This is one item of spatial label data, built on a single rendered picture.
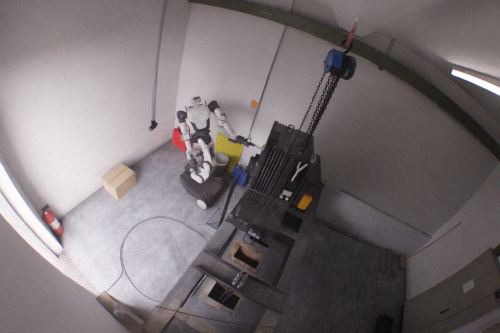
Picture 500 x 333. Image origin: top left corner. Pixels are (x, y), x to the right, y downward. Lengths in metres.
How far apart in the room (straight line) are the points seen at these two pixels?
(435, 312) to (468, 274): 0.67
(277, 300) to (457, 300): 2.36
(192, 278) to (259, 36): 2.73
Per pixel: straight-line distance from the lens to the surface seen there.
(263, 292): 2.02
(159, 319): 1.89
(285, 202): 2.05
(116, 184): 3.07
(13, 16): 2.19
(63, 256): 3.06
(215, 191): 3.06
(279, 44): 2.67
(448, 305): 3.38
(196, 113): 2.47
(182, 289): 1.92
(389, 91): 2.70
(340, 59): 1.13
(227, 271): 2.00
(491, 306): 3.05
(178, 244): 2.78
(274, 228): 2.05
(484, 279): 3.17
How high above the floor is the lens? 2.54
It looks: 35 degrees down
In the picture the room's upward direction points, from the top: 19 degrees clockwise
